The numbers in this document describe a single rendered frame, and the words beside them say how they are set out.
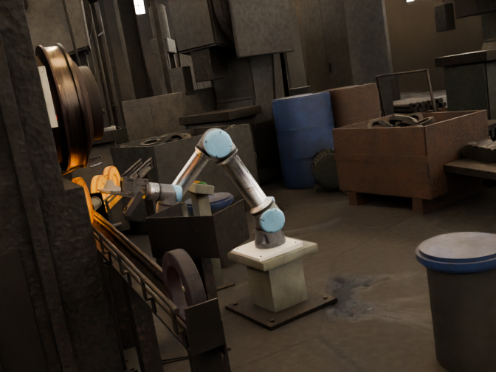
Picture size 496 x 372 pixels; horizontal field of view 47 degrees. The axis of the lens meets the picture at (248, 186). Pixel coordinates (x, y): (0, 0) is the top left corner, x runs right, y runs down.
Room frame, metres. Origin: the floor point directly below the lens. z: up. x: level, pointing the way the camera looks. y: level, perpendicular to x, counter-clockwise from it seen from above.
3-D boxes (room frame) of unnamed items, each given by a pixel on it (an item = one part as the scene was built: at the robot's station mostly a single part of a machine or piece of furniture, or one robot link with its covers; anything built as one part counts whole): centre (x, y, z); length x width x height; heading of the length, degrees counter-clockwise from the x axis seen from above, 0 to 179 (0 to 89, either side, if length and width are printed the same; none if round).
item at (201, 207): (3.12, 0.27, 0.31); 0.24 x 0.16 x 0.62; 26
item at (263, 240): (2.68, -0.06, 0.37); 0.15 x 0.15 x 0.10
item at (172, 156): (4.96, 0.55, 0.39); 1.03 x 0.83 x 0.77; 131
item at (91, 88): (2.24, 0.55, 1.11); 0.28 x 0.06 x 0.28; 26
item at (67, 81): (2.19, 0.64, 1.11); 0.47 x 0.06 x 0.47; 26
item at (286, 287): (2.68, -0.06, 0.13); 0.40 x 0.40 x 0.26; 32
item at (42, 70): (1.84, 0.59, 1.15); 0.26 x 0.02 x 0.18; 26
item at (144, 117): (6.68, 0.76, 0.55); 1.10 x 0.53 x 1.10; 46
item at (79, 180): (2.19, 0.64, 0.75); 0.18 x 0.03 x 0.18; 27
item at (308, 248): (2.68, -0.06, 0.28); 0.32 x 0.32 x 0.04; 32
